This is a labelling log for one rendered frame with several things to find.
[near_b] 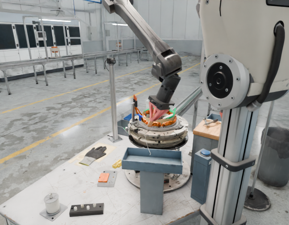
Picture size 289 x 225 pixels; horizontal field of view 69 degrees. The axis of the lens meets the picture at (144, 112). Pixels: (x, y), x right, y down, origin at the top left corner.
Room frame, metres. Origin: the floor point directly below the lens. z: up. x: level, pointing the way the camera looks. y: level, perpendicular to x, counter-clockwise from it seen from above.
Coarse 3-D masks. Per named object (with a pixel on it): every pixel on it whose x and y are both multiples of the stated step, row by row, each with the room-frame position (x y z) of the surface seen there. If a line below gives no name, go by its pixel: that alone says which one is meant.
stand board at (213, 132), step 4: (200, 124) 1.09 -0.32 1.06; (212, 124) 1.09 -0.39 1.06; (216, 124) 1.09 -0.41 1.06; (220, 124) 1.09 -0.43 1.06; (196, 128) 1.03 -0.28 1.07; (200, 128) 1.03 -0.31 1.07; (204, 128) 1.03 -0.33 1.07; (208, 128) 1.03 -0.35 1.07; (212, 128) 1.03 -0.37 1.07; (216, 128) 1.03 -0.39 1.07; (196, 132) 1.00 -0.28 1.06; (200, 132) 0.99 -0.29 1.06; (204, 132) 0.98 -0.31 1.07; (208, 132) 0.98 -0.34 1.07; (212, 132) 0.98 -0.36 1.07; (216, 132) 0.98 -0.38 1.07; (204, 136) 0.98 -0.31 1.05; (208, 136) 0.97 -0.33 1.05; (212, 136) 0.96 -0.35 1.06; (216, 136) 0.94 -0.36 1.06
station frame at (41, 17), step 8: (24, 16) 6.79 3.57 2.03; (32, 16) 6.63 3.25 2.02; (40, 16) 6.47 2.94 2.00; (48, 16) 6.71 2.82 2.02; (56, 16) 6.96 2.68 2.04; (24, 24) 6.82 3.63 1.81; (64, 24) 8.21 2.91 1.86; (80, 24) 7.84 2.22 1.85; (64, 32) 8.17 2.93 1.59; (80, 32) 7.82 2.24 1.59
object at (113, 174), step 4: (104, 172) 1.00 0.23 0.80; (108, 172) 1.00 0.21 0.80; (112, 172) 1.00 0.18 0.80; (116, 172) 1.00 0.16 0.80; (112, 176) 0.97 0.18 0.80; (116, 176) 0.99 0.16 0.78; (108, 180) 0.93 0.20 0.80; (112, 180) 0.93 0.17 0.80; (100, 184) 0.90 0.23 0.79; (104, 184) 0.90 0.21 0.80; (108, 184) 0.90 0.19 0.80; (112, 184) 0.90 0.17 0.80
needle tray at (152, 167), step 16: (128, 160) 0.73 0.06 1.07; (144, 160) 0.79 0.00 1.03; (160, 160) 0.79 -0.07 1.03; (176, 160) 0.79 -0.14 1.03; (144, 176) 0.73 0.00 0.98; (160, 176) 0.72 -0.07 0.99; (144, 192) 0.73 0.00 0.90; (160, 192) 0.72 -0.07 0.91; (144, 208) 0.73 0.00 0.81; (160, 208) 0.72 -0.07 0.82
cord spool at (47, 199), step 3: (48, 195) 0.76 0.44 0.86; (54, 195) 0.76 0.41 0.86; (57, 195) 0.76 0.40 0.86; (45, 198) 0.74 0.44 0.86; (48, 198) 0.74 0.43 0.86; (54, 198) 0.74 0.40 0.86; (57, 198) 0.74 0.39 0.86; (45, 201) 0.72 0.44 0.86; (48, 201) 0.72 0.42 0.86; (51, 201) 0.72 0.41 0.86; (54, 201) 0.72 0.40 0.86; (60, 207) 0.75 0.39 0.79; (48, 213) 0.72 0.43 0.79; (51, 213) 0.72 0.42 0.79; (54, 213) 0.72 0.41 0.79
